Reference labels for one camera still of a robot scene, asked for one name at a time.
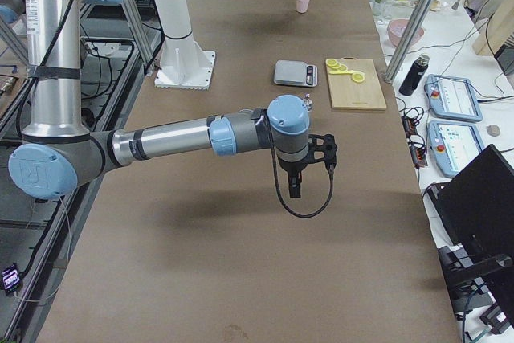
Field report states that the orange black usb hub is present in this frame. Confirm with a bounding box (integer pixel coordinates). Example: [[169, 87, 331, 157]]
[[409, 141, 428, 169], [402, 116, 418, 138]]

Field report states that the silver digital kitchen scale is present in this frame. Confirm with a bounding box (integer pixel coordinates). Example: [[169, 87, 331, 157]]
[[273, 60, 318, 88]]

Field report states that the bamboo cutting board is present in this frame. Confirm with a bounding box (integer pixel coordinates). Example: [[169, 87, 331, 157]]
[[325, 58, 386, 111]]

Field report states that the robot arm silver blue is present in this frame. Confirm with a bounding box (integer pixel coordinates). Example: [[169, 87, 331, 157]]
[[8, 0, 314, 200]]

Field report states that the pink bowl with ice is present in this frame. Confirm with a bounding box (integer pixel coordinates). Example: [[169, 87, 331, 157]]
[[386, 18, 426, 47]]

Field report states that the teach pendant near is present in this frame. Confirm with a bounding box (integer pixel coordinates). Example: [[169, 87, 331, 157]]
[[427, 120, 485, 178]]

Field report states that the teach pendant far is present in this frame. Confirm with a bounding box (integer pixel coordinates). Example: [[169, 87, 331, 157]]
[[424, 74, 483, 122]]

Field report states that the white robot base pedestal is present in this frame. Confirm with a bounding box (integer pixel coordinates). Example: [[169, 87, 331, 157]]
[[154, 0, 216, 90]]

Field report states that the aluminium frame post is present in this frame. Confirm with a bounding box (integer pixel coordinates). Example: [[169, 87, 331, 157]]
[[384, 0, 434, 84]]

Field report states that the teach pendant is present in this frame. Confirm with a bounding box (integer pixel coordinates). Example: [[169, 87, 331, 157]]
[[427, 120, 485, 178], [424, 74, 483, 122]]

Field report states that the lemon slice single top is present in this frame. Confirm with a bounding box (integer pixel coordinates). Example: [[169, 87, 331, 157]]
[[351, 72, 365, 83]]

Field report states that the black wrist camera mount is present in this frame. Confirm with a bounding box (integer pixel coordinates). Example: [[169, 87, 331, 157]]
[[305, 134, 337, 173]]

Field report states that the black thermos bottle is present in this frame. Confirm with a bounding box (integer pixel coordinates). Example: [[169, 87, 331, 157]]
[[399, 54, 430, 96]]

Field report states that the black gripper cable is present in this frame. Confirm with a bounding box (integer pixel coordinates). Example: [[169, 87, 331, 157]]
[[271, 145, 336, 218]]

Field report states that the yellow plastic knife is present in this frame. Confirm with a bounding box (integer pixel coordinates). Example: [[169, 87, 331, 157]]
[[328, 70, 358, 75]]

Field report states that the black smartphone on frame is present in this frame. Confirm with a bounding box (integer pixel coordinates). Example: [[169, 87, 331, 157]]
[[1, 263, 22, 294]]

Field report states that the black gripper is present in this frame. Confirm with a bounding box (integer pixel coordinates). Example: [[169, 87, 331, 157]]
[[279, 158, 306, 198]]

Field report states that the pink plastic cup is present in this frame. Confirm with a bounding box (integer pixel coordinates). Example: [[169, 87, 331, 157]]
[[296, 0, 310, 14]]

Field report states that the glass sauce dispenser bottle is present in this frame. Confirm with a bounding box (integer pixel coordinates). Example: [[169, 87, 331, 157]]
[[304, 94, 313, 112]]

